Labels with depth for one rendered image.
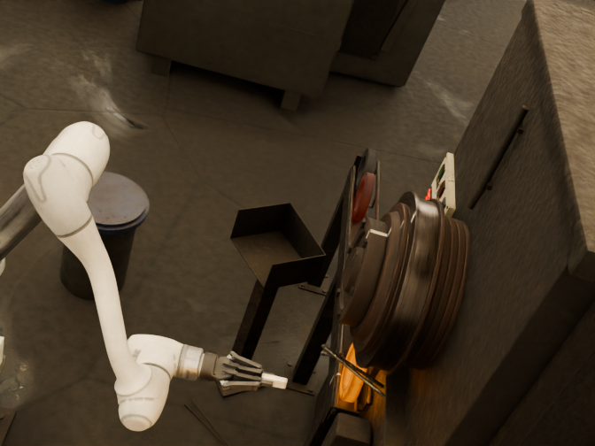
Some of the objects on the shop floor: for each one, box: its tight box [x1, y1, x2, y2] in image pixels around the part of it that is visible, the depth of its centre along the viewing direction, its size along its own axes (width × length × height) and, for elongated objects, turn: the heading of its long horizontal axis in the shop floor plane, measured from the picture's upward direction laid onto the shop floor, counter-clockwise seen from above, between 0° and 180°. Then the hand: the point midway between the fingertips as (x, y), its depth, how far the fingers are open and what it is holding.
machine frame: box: [313, 0, 595, 446], centre depth 239 cm, size 73×108×176 cm
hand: (274, 380), depth 234 cm, fingers closed
